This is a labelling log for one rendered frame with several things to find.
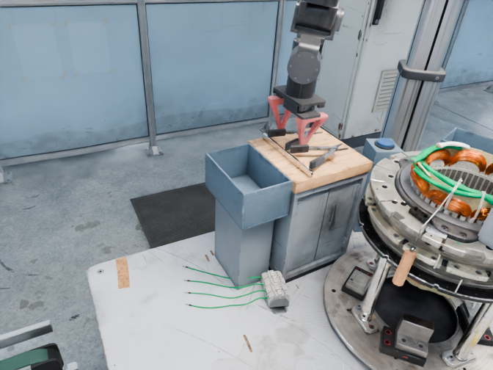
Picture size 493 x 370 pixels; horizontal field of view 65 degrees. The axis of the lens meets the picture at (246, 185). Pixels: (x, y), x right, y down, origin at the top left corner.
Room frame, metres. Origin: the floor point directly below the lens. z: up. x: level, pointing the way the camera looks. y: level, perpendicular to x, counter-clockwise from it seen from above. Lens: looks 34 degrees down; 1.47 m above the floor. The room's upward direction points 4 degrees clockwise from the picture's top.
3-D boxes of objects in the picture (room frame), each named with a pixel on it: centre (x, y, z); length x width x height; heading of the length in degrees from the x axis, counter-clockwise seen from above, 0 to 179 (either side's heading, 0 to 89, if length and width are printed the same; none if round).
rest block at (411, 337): (0.46, -0.33, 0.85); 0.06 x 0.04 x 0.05; 71
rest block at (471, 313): (0.53, -0.49, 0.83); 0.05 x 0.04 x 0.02; 173
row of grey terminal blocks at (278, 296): (0.59, -0.08, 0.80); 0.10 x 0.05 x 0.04; 13
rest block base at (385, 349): (0.46, -0.32, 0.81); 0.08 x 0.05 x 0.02; 71
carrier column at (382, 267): (0.52, -0.26, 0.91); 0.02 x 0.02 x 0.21
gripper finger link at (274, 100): (0.79, -0.08, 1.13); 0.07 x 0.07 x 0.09; 32
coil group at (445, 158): (0.64, -0.35, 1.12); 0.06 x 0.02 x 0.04; 119
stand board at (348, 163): (0.74, -0.13, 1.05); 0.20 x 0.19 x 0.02; 122
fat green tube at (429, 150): (0.61, -0.33, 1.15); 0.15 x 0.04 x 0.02; 119
